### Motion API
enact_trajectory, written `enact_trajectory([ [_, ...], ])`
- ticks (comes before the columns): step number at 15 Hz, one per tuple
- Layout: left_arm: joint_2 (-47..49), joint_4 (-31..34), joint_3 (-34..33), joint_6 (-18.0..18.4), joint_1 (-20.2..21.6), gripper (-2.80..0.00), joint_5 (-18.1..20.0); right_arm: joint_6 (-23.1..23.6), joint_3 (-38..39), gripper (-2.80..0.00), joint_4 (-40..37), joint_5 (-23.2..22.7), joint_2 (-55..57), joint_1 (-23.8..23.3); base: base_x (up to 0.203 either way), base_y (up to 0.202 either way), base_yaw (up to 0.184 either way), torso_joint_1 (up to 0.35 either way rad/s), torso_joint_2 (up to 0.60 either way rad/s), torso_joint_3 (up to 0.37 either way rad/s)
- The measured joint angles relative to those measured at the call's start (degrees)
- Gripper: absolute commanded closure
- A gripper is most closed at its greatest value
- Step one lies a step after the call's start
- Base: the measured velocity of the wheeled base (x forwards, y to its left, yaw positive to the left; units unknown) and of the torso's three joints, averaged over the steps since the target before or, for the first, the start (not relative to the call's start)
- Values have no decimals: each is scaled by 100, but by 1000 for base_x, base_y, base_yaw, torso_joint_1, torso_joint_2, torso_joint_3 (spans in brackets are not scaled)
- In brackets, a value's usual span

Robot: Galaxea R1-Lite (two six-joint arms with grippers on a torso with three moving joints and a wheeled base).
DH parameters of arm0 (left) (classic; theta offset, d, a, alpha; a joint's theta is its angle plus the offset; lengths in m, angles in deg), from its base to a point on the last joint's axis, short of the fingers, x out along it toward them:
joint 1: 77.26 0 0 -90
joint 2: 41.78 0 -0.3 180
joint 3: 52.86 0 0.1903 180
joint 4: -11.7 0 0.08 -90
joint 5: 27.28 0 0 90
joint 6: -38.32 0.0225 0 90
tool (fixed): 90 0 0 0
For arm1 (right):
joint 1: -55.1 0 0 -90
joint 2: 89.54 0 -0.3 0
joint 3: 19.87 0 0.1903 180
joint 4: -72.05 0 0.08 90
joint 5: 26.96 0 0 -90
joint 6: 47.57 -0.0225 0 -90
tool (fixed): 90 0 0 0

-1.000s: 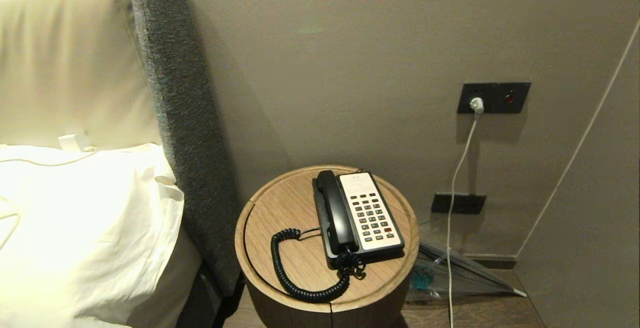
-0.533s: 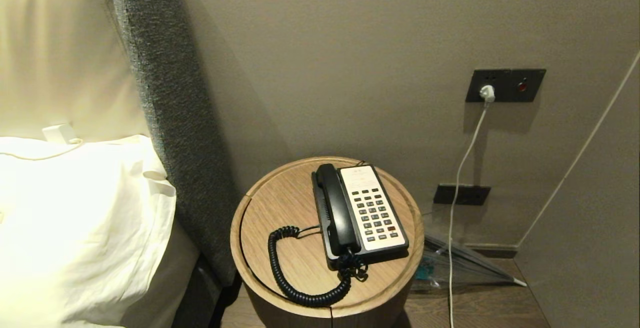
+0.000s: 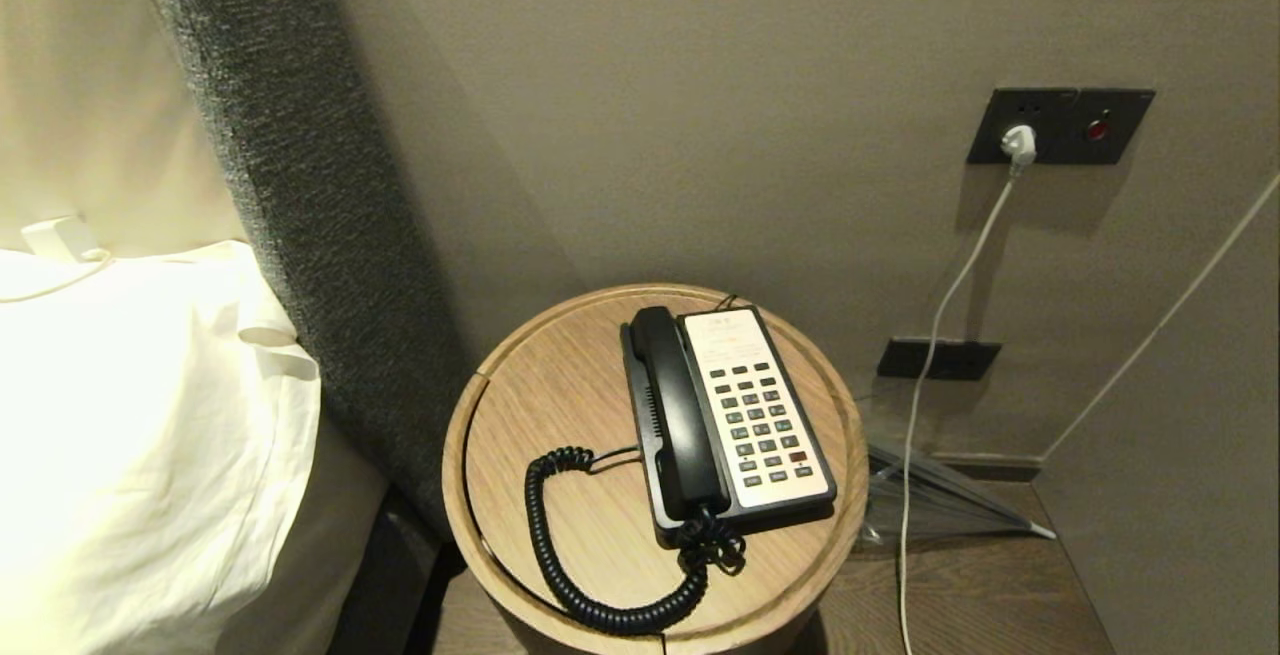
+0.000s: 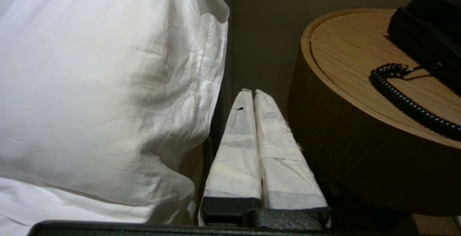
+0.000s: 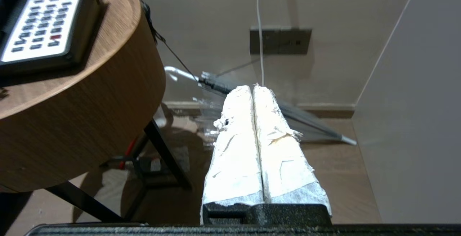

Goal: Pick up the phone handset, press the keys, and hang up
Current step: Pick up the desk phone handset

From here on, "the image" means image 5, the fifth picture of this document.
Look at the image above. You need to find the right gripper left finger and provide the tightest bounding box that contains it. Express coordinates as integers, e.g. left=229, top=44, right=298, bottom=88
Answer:
left=200, top=85, right=266, bottom=226

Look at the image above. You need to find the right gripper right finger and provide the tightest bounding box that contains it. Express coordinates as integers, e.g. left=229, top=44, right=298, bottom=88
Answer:
left=252, top=83, right=332, bottom=218

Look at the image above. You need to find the transparent folded umbrella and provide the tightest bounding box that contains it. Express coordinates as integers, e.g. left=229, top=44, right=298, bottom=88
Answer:
left=164, top=66, right=357, bottom=146

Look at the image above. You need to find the round wooden side table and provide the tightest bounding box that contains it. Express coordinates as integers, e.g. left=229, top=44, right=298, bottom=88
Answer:
left=0, top=0, right=193, bottom=223

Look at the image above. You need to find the black and white desk telephone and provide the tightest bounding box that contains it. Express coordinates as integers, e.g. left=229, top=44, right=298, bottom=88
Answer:
left=0, top=0, right=106, bottom=77

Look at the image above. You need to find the dark wall socket panel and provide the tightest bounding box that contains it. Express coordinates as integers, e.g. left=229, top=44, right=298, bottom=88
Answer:
left=250, top=28, right=312, bottom=55

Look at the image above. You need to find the white cable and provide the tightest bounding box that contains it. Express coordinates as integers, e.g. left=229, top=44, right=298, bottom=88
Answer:
left=256, top=0, right=265, bottom=86

